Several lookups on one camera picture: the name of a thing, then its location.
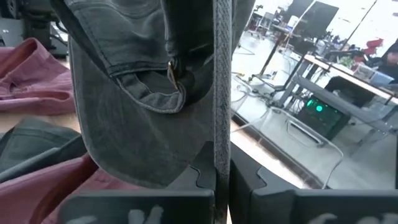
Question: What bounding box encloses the wooden desk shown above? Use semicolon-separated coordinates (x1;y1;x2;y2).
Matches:
279;52;398;106

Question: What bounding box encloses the black baseball cap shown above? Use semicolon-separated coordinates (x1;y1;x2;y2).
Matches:
49;0;256;224
0;117;89;184

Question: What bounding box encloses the computer tower green light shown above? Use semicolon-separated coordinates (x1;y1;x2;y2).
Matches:
294;95;353;141

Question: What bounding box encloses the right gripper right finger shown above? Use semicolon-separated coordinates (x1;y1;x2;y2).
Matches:
229;144;398;224

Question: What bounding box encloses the clear plastic bin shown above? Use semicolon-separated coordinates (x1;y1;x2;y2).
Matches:
244;106;345;190

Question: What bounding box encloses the person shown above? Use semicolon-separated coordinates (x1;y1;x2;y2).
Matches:
377;39;398;84

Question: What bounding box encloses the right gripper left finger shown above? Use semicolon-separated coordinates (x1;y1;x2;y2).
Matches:
58;141;218;224

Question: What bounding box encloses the maroon baseball cap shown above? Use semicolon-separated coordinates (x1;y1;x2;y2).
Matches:
0;152;144;224
0;37;77;116

